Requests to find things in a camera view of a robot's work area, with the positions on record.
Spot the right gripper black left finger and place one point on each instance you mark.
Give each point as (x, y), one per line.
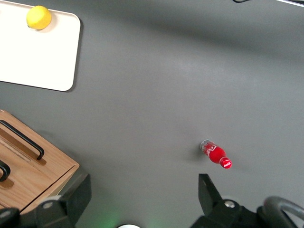
(71, 204)

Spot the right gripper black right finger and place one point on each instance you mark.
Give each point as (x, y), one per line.
(213, 204)

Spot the red coke bottle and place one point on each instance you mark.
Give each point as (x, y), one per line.
(215, 154)

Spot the cream rectangular tray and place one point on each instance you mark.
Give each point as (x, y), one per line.
(35, 59)

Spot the wooden drawer cabinet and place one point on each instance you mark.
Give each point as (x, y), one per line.
(28, 183)

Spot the yellow lemon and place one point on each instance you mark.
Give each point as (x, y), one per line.
(39, 17)

